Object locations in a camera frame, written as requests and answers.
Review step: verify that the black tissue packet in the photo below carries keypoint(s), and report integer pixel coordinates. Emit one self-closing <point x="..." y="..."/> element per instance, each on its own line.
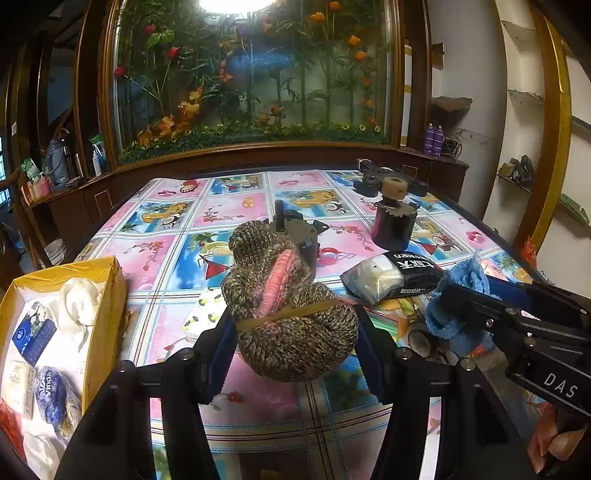
<point x="392" y="277"/>

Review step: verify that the purple bottle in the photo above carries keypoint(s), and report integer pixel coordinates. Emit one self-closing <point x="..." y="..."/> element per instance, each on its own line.
<point x="430" y="141"/>
<point x="439" y="142"/>

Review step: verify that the wooden low cabinet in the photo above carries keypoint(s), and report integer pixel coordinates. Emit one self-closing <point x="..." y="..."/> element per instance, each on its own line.
<point x="69" y="212"/>

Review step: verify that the blue white plastic bag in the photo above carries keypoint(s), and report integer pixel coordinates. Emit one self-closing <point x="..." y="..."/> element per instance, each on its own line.
<point x="57" y="401"/>

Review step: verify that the cream tissue pack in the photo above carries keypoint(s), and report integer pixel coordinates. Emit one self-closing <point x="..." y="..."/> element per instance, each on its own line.
<point x="21" y="390"/>

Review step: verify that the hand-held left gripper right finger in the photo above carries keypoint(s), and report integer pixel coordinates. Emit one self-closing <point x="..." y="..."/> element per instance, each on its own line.
<point x="374" y="360"/>

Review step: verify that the green packet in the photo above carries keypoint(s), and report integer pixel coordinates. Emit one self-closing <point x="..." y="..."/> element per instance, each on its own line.
<point x="30" y="168"/>

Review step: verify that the black motor with wooden block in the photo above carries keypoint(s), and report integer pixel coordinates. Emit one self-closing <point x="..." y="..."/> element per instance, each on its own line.
<point x="392" y="226"/>

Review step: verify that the blue cloth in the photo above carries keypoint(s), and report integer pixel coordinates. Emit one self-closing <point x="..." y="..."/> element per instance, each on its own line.
<point x="461" y="286"/>

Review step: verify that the dark blue tissue pack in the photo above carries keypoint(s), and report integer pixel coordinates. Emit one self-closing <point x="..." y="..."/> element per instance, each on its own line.
<point x="34" y="332"/>

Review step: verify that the white crumpled cloth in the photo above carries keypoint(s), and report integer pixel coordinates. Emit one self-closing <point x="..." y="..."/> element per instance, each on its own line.
<point x="41" y="457"/>

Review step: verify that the red plastic bag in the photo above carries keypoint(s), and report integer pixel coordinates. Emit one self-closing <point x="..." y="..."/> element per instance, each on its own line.
<point x="10" y="429"/>

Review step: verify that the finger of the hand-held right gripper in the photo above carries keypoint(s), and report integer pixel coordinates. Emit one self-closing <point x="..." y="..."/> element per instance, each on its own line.
<point x="471" y="300"/>
<point x="512" y="288"/>

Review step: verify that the black flat motor device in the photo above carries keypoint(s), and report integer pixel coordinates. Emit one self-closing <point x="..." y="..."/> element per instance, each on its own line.
<point x="369" y="184"/>

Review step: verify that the lemon print tissue pack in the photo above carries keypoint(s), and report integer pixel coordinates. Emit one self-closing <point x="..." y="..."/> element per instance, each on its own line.
<point x="203" y="314"/>

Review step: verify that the dark tool pile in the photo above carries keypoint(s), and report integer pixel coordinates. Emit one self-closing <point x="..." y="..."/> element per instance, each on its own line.
<point x="519" y="170"/>

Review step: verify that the brown knit hat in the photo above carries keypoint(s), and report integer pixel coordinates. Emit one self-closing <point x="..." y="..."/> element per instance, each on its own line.
<point x="295" y="332"/>

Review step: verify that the yellow cardboard box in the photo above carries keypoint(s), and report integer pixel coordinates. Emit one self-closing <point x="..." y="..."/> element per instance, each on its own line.
<point x="104" y="323"/>

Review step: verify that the grey blue thermos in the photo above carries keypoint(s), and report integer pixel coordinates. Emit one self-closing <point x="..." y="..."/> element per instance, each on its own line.
<point x="57" y="157"/>

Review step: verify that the pink box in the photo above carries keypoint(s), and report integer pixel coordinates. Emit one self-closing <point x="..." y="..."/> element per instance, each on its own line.
<point x="38" y="189"/>

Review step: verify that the large black cylindrical motor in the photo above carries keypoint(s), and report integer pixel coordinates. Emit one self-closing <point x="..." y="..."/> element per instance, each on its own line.
<point x="304" y="240"/>

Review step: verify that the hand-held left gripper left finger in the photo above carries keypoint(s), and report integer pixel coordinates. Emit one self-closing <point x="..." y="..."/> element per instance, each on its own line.
<point x="219" y="360"/>

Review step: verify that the white spray bottle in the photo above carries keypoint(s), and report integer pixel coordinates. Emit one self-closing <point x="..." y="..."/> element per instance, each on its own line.
<point x="97" y="162"/>

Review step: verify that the white cloth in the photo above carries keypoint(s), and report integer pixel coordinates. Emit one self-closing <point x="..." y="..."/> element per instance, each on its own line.
<point x="81" y="304"/>
<point x="41" y="457"/>

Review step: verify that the glass flower display case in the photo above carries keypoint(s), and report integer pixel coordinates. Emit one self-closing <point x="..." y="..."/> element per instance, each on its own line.
<point x="254" y="78"/>

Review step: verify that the person's right hand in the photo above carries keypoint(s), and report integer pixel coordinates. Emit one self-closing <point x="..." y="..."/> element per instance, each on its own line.
<point x="568" y="445"/>

